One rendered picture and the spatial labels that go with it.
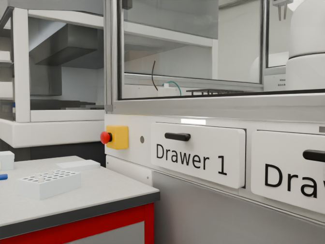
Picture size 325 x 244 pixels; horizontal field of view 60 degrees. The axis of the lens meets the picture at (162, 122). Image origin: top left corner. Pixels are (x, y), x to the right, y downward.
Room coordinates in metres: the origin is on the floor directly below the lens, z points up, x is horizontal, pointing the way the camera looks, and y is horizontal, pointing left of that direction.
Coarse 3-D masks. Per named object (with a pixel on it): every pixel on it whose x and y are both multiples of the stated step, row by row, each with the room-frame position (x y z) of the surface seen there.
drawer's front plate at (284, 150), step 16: (256, 144) 0.48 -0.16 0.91; (272, 144) 0.46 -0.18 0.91; (288, 144) 0.43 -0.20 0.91; (304, 144) 0.41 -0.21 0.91; (320, 144) 0.40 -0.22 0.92; (256, 160) 0.48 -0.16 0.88; (272, 160) 0.46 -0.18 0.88; (288, 160) 0.43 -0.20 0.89; (304, 160) 0.41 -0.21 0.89; (256, 176) 0.48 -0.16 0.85; (272, 176) 0.46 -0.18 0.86; (304, 176) 0.41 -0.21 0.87; (320, 176) 0.40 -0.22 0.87; (256, 192) 0.48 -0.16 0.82; (272, 192) 0.45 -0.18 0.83; (288, 192) 0.43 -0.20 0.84; (320, 192) 0.39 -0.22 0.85; (304, 208) 0.41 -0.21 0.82; (320, 208) 0.39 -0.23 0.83
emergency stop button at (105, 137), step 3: (102, 132) 0.86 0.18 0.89; (105, 132) 0.86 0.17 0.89; (102, 135) 0.86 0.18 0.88; (105, 135) 0.85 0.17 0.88; (108, 135) 0.85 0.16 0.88; (102, 138) 0.86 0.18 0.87; (105, 138) 0.85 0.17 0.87; (108, 138) 0.85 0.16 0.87; (102, 141) 0.86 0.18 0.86; (105, 141) 0.85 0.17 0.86
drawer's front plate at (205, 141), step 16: (160, 128) 0.71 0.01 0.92; (176, 128) 0.66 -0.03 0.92; (192, 128) 0.61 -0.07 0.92; (208, 128) 0.57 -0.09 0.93; (224, 128) 0.54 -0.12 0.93; (176, 144) 0.66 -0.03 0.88; (192, 144) 0.61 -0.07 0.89; (208, 144) 0.57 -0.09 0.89; (224, 144) 0.54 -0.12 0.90; (240, 144) 0.51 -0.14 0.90; (160, 160) 0.71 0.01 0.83; (208, 160) 0.57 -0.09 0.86; (224, 160) 0.54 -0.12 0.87; (240, 160) 0.51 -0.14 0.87; (208, 176) 0.57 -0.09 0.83; (224, 176) 0.54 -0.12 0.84; (240, 176) 0.51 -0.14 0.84
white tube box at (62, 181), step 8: (32, 176) 0.69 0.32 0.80; (48, 176) 0.69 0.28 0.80; (56, 176) 0.69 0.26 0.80; (64, 176) 0.69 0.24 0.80; (72, 176) 0.70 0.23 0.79; (80, 176) 0.73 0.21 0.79; (24, 184) 0.65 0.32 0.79; (32, 184) 0.63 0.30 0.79; (40, 184) 0.62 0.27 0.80; (48, 184) 0.64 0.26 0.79; (56, 184) 0.66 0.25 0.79; (64, 184) 0.68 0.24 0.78; (72, 184) 0.70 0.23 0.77; (80, 184) 0.73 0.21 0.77; (24, 192) 0.65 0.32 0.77; (32, 192) 0.63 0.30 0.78; (40, 192) 0.62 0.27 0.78; (48, 192) 0.64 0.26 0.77; (56, 192) 0.66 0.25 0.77
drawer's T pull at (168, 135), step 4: (168, 132) 0.64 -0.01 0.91; (164, 136) 0.63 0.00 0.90; (168, 136) 0.62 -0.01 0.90; (172, 136) 0.61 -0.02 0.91; (176, 136) 0.60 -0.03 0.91; (180, 136) 0.59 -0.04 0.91; (184, 136) 0.58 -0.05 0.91; (188, 136) 0.58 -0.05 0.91; (180, 140) 0.59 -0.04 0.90; (184, 140) 0.58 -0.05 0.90
